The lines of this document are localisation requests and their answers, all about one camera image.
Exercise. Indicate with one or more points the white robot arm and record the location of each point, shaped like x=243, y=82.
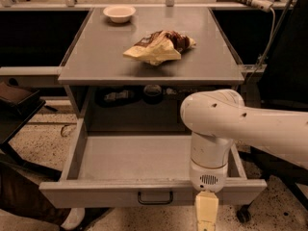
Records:
x=220, y=117

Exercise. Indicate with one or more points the grey drawer cabinet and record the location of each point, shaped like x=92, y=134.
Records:
x=97, y=62

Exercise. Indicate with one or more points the black office chair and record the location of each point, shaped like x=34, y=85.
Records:
x=284, y=84

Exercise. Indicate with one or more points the grey top drawer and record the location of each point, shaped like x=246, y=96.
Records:
x=123, y=171

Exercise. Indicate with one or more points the black side table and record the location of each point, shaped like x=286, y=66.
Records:
x=10, y=125

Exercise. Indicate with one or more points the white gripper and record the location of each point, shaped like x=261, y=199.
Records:
x=208, y=179

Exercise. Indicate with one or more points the white bowl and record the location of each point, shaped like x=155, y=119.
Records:
x=119, y=13

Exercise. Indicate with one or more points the black tape roll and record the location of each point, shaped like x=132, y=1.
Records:
x=152, y=94

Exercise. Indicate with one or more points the brown trouser leg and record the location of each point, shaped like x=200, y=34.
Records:
x=22, y=197

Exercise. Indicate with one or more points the black item in cabinet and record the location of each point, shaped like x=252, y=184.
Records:
x=108, y=98

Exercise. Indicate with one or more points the black shoe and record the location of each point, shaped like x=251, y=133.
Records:
x=92, y=216

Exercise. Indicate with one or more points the white sock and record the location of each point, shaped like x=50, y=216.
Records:
x=74, y=218

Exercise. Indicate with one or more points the yellow brown chip bag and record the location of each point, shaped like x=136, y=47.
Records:
x=160, y=47

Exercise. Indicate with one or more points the brown box on table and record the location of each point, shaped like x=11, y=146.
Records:
x=17, y=100

